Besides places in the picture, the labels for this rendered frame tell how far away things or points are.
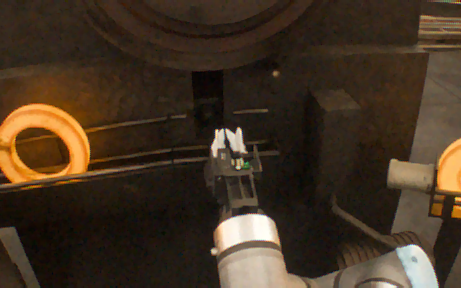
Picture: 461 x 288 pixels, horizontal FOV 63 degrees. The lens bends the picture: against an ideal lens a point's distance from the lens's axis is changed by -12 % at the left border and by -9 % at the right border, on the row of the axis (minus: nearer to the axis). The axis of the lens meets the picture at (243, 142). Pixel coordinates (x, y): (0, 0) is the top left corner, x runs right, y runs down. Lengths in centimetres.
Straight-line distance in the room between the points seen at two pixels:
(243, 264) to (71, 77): 48
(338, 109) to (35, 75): 57
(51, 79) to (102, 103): 11
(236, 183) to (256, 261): 14
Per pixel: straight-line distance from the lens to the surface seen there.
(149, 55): 67
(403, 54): 91
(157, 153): 82
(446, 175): 82
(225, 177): 61
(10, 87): 85
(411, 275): 52
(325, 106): 76
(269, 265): 53
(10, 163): 84
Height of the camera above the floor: 111
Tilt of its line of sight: 29 degrees down
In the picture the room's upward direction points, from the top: straight up
